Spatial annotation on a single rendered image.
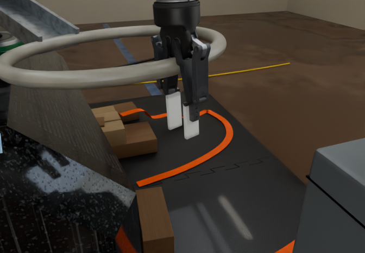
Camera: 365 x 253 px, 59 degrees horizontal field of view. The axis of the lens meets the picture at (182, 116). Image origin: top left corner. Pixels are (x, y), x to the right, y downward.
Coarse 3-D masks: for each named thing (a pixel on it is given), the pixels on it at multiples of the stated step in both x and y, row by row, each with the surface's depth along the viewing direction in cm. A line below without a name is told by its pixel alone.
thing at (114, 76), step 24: (24, 48) 75; (48, 48) 82; (216, 48) 61; (0, 72) 56; (24, 72) 52; (48, 72) 51; (72, 72) 50; (96, 72) 50; (120, 72) 50; (144, 72) 51; (168, 72) 53
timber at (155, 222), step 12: (144, 192) 144; (156, 192) 144; (144, 204) 137; (156, 204) 137; (144, 216) 131; (156, 216) 131; (168, 216) 131; (144, 228) 125; (156, 228) 125; (168, 228) 125; (144, 240) 120; (156, 240) 121; (168, 240) 122; (144, 252) 122; (156, 252) 123; (168, 252) 125
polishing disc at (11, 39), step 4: (0, 32) 118; (4, 32) 118; (8, 32) 118; (4, 36) 112; (8, 36) 112; (12, 36) 112; (0, 40) 107; (4, 40) 107; (8, 40) 107; (12, 40) 107; (16, 40) 108; (0, 44) 104; (4, 44) 105; (8, 44) 106; (12, 44) 107
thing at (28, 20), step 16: (0, 0) 101; (16, 0) 100; (32, 0) 95; (0, 16) 87; (16, 16) 94; (32, 16) 96; (48, 16) 92; (16, 32) 84; (32, 32) 80; (48, 32) 91; (64, 32) 90
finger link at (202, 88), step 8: (200, 48) 48; (208, 48) 49; (192, 56) 50; (200, 56) 49; (208, 56) 50; (192, 64) 50; (200, 64) 50; (208, 64) 51; (192, 72) 51; (200, 72) 51; (208, 72) 52; (192, 80) 52; (200, 80) 51; (208, 80) 52; (192, 88) 52; (200, 88) 52; (208, 88) 53; (200, 96) 52; (208, 96) 53
